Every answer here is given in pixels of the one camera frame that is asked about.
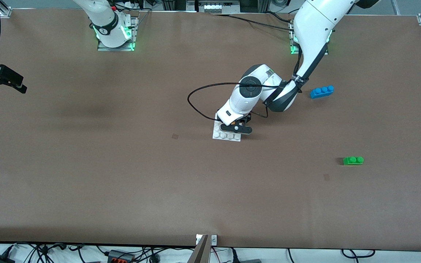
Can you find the white studded base plate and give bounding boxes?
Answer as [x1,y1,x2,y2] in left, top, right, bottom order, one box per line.
[212,113,242,142]

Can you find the blue three-stud block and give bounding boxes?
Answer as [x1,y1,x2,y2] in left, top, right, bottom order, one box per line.
[310,85,335,99]

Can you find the power adapter with orange plugs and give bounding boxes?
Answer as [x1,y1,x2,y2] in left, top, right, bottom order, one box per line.
[107,250,135,263]

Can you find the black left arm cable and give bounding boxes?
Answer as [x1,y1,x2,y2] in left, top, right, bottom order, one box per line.
[187,47,304,121]

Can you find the long black table cable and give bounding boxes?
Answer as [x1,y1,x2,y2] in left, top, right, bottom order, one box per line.
[210,13,296,32]

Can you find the short black table cable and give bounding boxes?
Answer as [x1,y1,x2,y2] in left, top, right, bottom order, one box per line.
[263,11,297,25]

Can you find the metal pole clamp bracket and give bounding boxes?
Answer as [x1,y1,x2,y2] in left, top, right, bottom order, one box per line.
[196,234,218,246]

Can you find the metal camera pole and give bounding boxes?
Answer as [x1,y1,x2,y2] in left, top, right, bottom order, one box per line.
[187,235,211,263]

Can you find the black looped floor cable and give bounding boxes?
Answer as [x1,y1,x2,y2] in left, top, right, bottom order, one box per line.
[341,249,376,259]

